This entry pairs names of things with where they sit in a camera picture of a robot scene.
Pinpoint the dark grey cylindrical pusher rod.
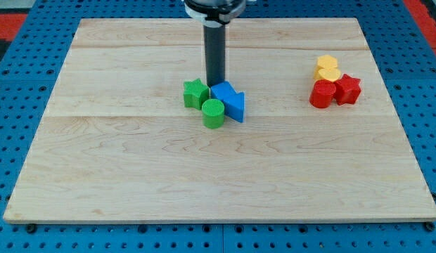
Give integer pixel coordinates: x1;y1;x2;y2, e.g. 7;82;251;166
203;26;226;87

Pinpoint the blue cube block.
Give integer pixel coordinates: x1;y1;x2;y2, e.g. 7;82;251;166
210;81;236;100

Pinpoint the blue triangle block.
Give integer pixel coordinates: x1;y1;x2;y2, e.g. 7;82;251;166
223;92;245;123

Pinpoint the green star block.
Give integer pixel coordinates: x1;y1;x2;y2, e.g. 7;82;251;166
183;78;210;110

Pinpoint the green cylinder block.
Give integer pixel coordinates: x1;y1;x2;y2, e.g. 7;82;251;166
202;99;225;129

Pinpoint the yellow hexagon block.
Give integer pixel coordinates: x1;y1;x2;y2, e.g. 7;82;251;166
314;55;338;79

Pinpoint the red cylinder block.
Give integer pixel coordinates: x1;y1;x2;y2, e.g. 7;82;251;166
309;79;336;109

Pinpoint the red star block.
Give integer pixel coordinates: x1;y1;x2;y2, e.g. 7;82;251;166
334;74;361;105

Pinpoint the wooden board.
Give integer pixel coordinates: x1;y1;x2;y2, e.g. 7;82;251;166
4;18;436;224

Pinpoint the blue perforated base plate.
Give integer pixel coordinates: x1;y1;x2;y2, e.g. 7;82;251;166
0;0;436;252

